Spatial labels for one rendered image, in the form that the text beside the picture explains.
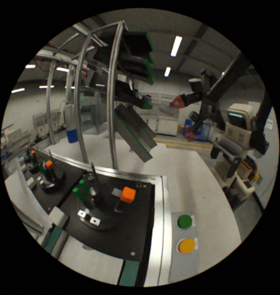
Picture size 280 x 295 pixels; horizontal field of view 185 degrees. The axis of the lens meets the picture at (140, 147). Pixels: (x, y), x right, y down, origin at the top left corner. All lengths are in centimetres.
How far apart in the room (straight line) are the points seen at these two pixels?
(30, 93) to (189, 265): 1146
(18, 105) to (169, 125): 1229
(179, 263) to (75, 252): 25
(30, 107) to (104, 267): 1098
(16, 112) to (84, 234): 1068
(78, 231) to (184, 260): 24
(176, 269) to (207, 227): 23
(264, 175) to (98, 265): 303
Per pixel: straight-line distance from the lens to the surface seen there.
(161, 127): 424
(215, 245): 44
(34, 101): 1115
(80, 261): 32
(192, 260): 27
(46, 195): 38
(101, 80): 39
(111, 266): 29
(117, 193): 15
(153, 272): 24
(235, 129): 74
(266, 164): 297
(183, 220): 25
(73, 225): 26
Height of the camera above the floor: 119
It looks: 26 degrees down
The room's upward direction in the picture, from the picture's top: 3 degrees clockwise
